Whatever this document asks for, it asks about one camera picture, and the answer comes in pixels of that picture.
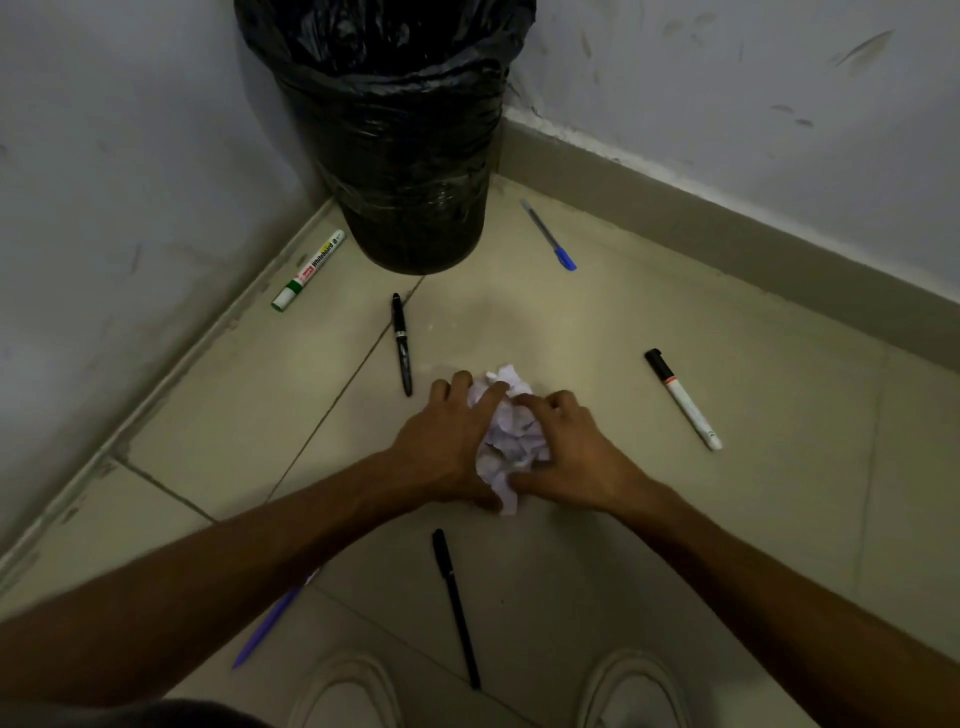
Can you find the person's left hand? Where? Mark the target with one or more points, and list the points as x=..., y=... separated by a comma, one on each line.
x=439, y=450

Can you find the person's right hand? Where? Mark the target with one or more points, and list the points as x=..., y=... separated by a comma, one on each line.
x=585, y=465

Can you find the person's right thumb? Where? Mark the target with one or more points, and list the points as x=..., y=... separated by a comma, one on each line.
x=529, y=484

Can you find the person's left middle finger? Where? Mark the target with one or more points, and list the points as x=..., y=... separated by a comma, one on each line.
x=462, y=385

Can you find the person's left thumb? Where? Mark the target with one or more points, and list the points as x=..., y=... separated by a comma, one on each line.
x=484, y=496

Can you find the white paper ball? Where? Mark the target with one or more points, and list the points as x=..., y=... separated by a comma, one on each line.
x=514, y=441

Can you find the person's left forearm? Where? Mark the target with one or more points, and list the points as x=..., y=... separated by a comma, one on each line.
x=210, y=577

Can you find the person's right forearm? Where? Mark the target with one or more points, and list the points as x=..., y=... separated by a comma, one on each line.
x=780, y=607

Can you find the thick black pen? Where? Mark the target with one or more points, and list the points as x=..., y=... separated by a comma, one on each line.
x=402, y=343

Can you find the slim black pen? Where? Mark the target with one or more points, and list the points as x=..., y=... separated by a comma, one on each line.
x=455, y=607

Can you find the blue capped ballpoint pen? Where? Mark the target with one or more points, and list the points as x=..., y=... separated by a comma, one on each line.
x=550, y=237

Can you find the white marker with black cap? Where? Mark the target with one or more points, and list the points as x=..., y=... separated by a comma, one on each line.
x=682, y=399

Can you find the black trash bin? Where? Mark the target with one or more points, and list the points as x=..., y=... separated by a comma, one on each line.
x=409, y=217

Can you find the white marker with green cap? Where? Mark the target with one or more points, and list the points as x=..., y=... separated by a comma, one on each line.
x=307, y=271

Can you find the person's right white shoe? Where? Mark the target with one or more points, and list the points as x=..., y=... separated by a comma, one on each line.
x=631, y=688

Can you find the person's white shoe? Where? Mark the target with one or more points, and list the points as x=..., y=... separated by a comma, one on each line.
x=631, y=688
x=346, y=691

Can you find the person's left white shoe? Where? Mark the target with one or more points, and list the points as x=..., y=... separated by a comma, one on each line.
x=346, y=691

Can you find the purple pen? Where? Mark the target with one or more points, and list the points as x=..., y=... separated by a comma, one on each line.
x=267, y=624

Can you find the black plastic bin liner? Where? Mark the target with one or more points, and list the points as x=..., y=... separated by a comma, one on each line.
x=390, y=52

